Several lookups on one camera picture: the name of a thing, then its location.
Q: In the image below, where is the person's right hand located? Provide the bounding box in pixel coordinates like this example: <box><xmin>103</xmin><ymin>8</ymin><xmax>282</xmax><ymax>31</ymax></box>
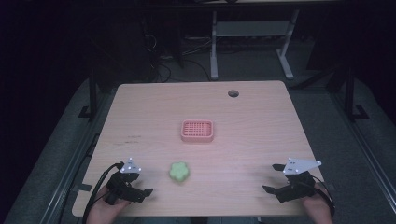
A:
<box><xmin>300</xmin><ymin>182</ymin><xmax>334</xmax><ymax>224</ymax></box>

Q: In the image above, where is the green flower-shaped soap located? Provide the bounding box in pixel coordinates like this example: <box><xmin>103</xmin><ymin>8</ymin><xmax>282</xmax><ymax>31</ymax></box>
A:
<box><xmin>168</xmin><ymin>161</ymin><xmax>191</xmax><ymax>184</ymax></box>

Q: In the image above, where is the grey metal rail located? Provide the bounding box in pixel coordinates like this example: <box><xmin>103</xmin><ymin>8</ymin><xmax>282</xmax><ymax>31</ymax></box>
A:
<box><xmin>38</xmin><ymin>88</ymin><xmax>120</xmax><ymax>224</ymax></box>
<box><xmin>328</xmin><ymin>90</ymin><xmax>396</xmax><ymax>206</ymax></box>

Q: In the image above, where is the person's left hand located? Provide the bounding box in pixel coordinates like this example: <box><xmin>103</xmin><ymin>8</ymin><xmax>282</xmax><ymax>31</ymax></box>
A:
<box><xmin>86</xmin><ymin>186</ymin><xmax>133</xmax><ymax>224</ymax></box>

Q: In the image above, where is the bundle of floor cables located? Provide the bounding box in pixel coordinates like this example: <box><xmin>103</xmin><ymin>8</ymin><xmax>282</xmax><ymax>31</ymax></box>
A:
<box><xmin>143</xmin><ymin>32</ymin><xmax>216</xmax><ymax>83</ymax></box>

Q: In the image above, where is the pink soap dish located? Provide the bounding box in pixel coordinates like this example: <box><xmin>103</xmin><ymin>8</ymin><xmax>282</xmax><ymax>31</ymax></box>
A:
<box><xmin>180</xmin><ymin>119</ymin><xmax>215</xmax><ymax>145</ymax></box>

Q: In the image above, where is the black metal stand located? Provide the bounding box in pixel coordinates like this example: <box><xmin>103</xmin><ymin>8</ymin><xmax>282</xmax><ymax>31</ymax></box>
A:
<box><xmin>344</xmin><ymin>65</ymin><xmax>371</xmax><ymax>123</ymax></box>
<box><xmin>78</xmin><ymin>66</ymin><xmax>101</xmax><ymax>121</ymax></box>

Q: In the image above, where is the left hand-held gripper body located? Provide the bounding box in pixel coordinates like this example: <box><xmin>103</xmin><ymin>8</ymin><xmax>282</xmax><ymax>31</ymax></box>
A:
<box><xmin>105</xmin><ymin>157</ymin><xmax>147</xmax><ymax>206</ymax></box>

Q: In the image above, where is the white metal table frame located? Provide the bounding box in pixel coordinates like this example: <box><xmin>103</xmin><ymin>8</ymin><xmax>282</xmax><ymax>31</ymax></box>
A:
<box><xmin>209</xmin><ymin>8</ymin><xmax>301</xmax><ymax>81</ymax></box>

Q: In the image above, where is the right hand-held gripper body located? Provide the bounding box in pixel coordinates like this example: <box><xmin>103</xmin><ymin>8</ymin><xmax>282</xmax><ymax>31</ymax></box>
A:
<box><xmin>275</xmin><ymin>157</ymin><xmax>322</xmax><ymax>203</ymax></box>

